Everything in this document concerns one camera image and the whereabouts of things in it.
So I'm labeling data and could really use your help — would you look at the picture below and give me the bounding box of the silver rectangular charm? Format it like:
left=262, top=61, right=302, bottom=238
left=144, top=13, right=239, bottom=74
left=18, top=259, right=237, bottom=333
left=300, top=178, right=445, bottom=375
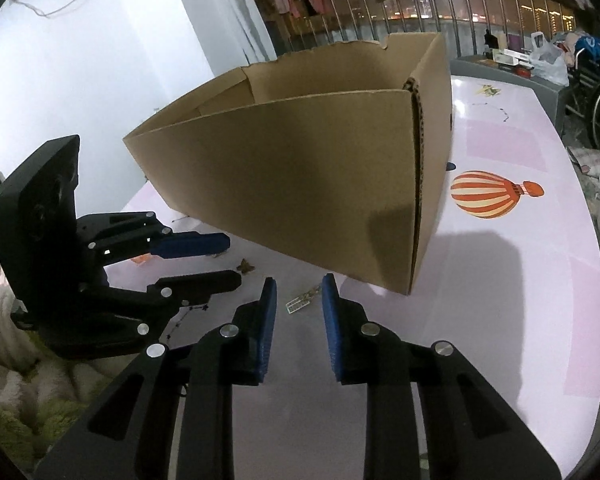
left=285, top=285, right=322, bottom=314

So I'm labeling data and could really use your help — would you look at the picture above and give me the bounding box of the bronze butterfly charm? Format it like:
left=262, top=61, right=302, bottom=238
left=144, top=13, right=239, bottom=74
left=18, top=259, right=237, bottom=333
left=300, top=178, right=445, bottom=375
left=236, top=259, right=254, bottom=275

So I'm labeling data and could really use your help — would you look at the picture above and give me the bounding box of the white fluffy blanket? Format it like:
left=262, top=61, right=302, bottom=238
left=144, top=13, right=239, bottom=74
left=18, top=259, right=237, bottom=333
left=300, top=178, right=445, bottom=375
left=0, top=286, right=134, bottom=474

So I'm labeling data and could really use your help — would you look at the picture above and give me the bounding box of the brown cardboard box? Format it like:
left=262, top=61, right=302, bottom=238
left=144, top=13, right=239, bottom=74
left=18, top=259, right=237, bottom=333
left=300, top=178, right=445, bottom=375
left=124, top=32, right=453, bottom=295

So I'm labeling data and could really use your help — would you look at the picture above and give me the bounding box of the grey low cabinet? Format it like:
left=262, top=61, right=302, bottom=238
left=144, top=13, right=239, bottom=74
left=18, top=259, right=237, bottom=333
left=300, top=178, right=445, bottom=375
left=450, top=54, right=571, bottom=137

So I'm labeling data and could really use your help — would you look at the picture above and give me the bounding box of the white plastic bag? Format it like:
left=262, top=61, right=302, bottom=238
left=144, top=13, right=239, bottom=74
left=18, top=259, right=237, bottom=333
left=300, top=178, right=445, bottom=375
left=529, top=32, right=569, bottom=87

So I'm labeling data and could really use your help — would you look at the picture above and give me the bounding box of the wheelchair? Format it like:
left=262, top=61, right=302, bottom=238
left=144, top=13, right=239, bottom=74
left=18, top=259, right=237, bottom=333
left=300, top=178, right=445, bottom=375
left=567, top=35, right=600, bottom=150

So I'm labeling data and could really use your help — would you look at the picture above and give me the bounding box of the metal balcony railing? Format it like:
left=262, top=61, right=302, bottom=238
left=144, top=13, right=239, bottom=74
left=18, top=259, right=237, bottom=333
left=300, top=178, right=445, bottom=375
left=256, top=0, right=579, bottom=58

